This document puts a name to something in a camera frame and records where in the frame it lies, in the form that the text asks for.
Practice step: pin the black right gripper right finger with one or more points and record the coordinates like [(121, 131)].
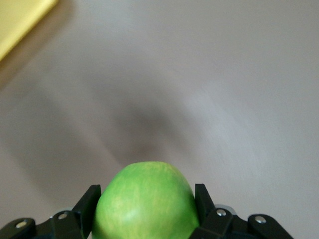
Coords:
[(224, 225)]

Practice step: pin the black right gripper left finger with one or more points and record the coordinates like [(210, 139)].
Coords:
[(69, 224)]

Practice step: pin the green apple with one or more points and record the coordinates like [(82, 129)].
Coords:
[(147, 206)]

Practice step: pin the yellow plastic tray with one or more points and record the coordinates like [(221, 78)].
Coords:
[(17, 22)]

